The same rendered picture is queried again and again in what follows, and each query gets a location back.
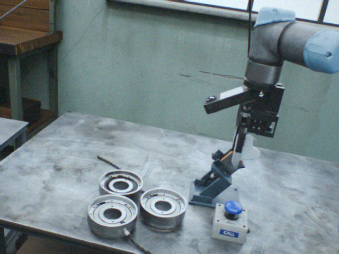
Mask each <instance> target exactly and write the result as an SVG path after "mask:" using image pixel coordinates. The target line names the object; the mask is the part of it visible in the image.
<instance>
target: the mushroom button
mask: <svg viewBox="0 0 339 254"><path fill-rule="evenodd" d="M224 208H225V210H226V211H227V212H228V213H229V215H230V216H235V215H239V214H241V212H242V211H243V208H242V206H241V205H240V204H239V203H238V202H235V201H228V202H226V203H225V206H224Z"/></svg>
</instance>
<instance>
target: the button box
mask: <svg viewBox="0 0 339 254"><path fill-rule="evenodd" d="M224 206H225V205H223V204H218V203H217V204H216V209H215V213H214V217H213V225H212V234H211V239H215V240H219V241H223V242H229V243H233V244H238V245H241V246H243V244H244V240H245V237H246V234H247V233H249V232H250V228H248V221H247V210H246V209H243V211H242V212H241V214H239V215H235V216H230V215H229V213H228V212H227V211H226V210H225V208H224Z"/></svg>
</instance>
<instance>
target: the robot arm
mask: <svg viewBox="0 0 339 254"><path fill-rule="evenodd" d="M295 17H296V13H295V12H294V11H293V10H288V9H283V8H276V7H263V8H261V9H260V10H259V13H258V16H257V20H256V24H255V25H254V33H253V38H252V43H251V48H250V51H249V56H248V61H247V66H246V71H245V79H244V86H241V87H238V88H235V89H232V90H228V91H226V92H223V93H222V94H218V95H214V96H210V97H208V98H206V99H205V100H204V104H203V107H204V109H205V112H206V113H207V114H210V113H215V112H217V111H221V110H224V109H226V108H229V107H233V106H236V105H239V108H238V112H237V118H236V126H235V132H234V138H233V144H232V150H233V151H234V152H233V158H232V163H233V166H234V169H237V166H238V163H239V161H240V160H251V159H258V158H259V156H260V151H259V150H257V149H256V148H255V146H256V145H257V143H258V141H257V140H256V139H255V138H253V137H252V135H251V133H255V134H257V135H261V136H263V137H269V138H273V137H274V133H275V129H276V125H277V122H278V118H279V116H278V111H279V107H280V104H281V100H282V97H283V94H284V90H285V88H284V87H282V84H278V82H279V79H280V75H281V71H282V67H283V63H284V60H285V61H289V62H291V63H293V64H296V65H300V66H303V67H307V68H310V69H311V70H313V71H315V72H322V73H325V74H334V73H337V72H338V71H339V29H337V28H318V27H314V26H308V25H306V24H300V23H297V22H295V21H296V20H295ZM272 122H275V126H274V129H273V133H272V132H271V131H272V127H271V124H272ZM266 131H268V132H266Z"/></svg>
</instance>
